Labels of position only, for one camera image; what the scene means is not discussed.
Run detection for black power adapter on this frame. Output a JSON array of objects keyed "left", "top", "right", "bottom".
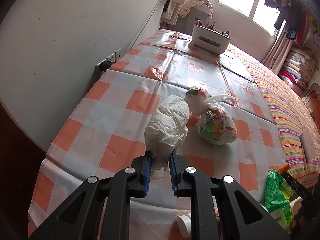
[{"left": 94, "top": 59, "right": 113, "bottom": 77}]

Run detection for bunch of pens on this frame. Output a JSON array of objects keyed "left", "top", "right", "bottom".
[{"left": 196, "top": 19, "right": 231, "bottom": 35}]

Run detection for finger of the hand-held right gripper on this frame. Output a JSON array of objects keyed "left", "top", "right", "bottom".
[{"left": 280, "top": 171, "right": 317, "bottom": 207}]

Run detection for striped bed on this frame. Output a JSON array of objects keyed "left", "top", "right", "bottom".
[{"left": 225, "top": 42, "right": 320, "bottom": 190}]

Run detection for row of hanging clothes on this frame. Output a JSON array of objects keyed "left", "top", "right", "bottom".
[{"left": 240, "top": 0, "right": 320, "bottom": 45}]

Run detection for clear bag of wrappers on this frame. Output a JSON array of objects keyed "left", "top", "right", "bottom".
[{"left": 195, "top": 104, "right": 238, "bottom": 146}]

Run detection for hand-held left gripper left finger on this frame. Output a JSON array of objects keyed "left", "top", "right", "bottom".
[{"left": 29, "top": 151, "right": 153, "bottom": 240}]

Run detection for white organiser box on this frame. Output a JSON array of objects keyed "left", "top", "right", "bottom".
[{"left": 191, "top": 23, "right": 232, "bottom": 55}]

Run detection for white knotted plastic bag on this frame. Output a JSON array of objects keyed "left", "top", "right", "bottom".
[{"left": 184, "top": 86, "right": 237, "bottom": 117}]

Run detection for beige curtain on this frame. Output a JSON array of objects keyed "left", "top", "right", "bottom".
[{"left": 261, "top": 20, "right": 294, "bottom": 73}]

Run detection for grey cabinet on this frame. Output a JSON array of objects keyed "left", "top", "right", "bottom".
[{"left": 175, "top": 5, "right": 209, "bottom": 33}]

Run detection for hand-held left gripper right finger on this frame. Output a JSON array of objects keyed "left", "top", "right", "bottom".
[{"left": 169, "top": 152, "right": 292, "bottom": 240}]

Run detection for stack of folded quilts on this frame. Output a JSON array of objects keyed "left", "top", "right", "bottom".
[{"left": 279, "top": 46, "right": 319, "bottom": 98}]

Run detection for green plastic bag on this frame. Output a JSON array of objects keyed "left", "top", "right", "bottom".
[{"left": 261, "top": 169, "right": 293, "bottom": 230}]

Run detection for wooden headboard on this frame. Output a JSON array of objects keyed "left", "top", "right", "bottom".
[{"left": 304, "top": 81, "right": 320, "bottom": 110}]

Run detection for hanging coats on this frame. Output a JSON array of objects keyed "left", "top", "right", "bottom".
[{"left": 161, "top": 0, "right": 188, "bottom": 28}]

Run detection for white capped labelled bottle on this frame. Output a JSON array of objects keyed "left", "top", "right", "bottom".
[{"left": 176, "top": 212, "right": 192, "bottom": 238}]

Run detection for grey notebook on bed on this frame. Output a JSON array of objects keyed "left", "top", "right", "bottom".
[{"left": 299, "top": 132, "right": 313, "bottom": 163}]

